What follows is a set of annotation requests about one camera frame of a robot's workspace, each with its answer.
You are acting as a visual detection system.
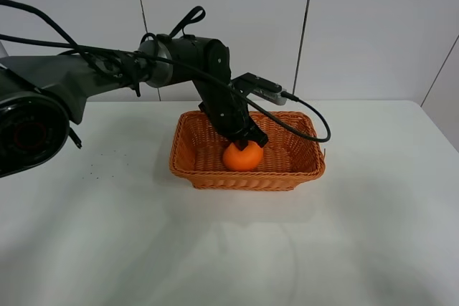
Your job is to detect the orange wicker basket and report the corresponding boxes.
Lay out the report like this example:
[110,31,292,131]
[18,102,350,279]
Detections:
[169,111,326,191]

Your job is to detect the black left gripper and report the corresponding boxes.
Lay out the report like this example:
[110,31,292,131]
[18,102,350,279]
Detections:
[194,79,268,151]

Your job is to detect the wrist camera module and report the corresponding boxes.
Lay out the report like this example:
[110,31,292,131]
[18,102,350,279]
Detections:
[231,72,299,106]

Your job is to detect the orange with stem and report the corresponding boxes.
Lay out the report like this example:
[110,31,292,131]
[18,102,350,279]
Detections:
[222,141,264,172]

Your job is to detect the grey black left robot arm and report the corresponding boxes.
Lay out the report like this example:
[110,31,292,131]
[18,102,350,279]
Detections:
[1,35,268,176]

